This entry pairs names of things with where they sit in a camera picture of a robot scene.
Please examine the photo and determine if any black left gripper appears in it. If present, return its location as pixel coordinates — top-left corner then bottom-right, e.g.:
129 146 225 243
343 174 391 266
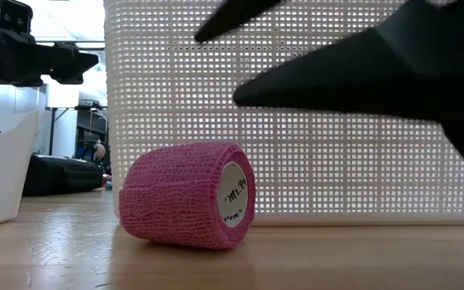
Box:
0 0 100 88

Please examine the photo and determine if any white perforated plastic basket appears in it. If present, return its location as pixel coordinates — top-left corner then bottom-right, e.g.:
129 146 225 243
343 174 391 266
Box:
103 0 464 226

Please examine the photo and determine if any black first aid kit pouch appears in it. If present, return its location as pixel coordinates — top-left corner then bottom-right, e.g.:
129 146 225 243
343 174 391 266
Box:
22 154 105 197

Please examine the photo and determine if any pink bandage roll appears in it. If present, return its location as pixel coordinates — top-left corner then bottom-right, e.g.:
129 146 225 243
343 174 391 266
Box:
118 141 257 251

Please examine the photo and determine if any background table with black legs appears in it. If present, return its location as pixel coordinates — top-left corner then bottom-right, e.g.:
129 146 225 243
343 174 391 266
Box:
45 104 109 156

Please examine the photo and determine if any person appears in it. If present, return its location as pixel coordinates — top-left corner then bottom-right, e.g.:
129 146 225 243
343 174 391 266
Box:
93 139 108 163

